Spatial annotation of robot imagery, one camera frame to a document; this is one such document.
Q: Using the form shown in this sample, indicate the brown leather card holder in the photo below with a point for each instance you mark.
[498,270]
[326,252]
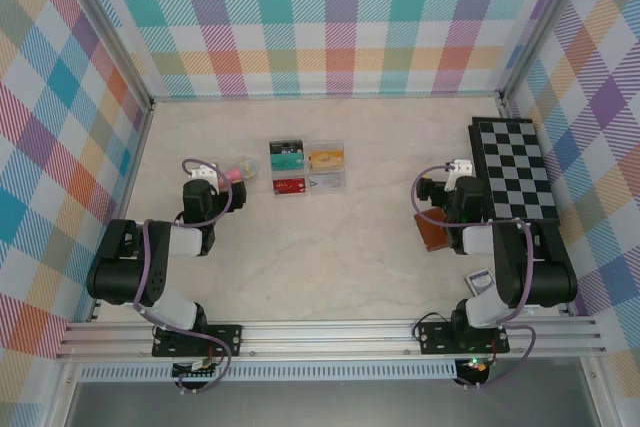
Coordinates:
[432,229]

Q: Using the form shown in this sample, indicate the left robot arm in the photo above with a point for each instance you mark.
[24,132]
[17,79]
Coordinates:
[125,267]

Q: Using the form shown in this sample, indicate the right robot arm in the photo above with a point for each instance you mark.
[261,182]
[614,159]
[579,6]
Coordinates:
[545,277]

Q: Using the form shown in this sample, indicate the blue playing card box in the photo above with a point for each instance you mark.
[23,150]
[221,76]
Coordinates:
[481,283]

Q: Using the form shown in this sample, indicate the red card stack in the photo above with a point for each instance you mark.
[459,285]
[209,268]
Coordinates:
[289,186]

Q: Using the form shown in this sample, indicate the teal card stack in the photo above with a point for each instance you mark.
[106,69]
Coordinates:
[287,162]

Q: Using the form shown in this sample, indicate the clear acrylic card organizer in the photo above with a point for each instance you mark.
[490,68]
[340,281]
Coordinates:
[307,172]

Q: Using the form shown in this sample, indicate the silver card stack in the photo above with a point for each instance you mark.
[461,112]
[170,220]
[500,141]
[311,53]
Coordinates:
[327,183]

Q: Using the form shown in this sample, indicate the gold card stack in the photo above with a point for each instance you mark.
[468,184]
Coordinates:
[326,159]

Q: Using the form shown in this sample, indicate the black grey chessboard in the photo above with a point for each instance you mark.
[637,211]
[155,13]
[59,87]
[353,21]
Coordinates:
[515,172]

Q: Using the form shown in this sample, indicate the pink toy microphone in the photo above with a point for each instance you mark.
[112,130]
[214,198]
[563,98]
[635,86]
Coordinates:
[245,169]

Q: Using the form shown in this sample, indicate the small circuit board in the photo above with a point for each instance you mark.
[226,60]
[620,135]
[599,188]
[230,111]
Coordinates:
[197,369]
[472,364]

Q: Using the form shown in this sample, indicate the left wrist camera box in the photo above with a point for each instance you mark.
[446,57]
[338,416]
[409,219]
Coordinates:
[205,172]

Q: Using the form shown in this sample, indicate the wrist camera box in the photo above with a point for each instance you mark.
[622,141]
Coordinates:
[457,172]
[205,172]

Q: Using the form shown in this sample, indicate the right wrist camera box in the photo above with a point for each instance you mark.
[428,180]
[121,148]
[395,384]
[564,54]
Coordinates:
[457,172]

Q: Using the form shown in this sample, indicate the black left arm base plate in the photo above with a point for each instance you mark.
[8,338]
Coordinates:
[225,339]

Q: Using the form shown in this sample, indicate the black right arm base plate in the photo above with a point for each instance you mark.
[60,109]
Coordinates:
[435,339]

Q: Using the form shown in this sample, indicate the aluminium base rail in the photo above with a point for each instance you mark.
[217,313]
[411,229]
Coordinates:
[325,339]

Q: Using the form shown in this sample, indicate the aluminium frame post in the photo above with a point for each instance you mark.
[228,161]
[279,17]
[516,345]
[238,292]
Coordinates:
[117,32]
[545,22]

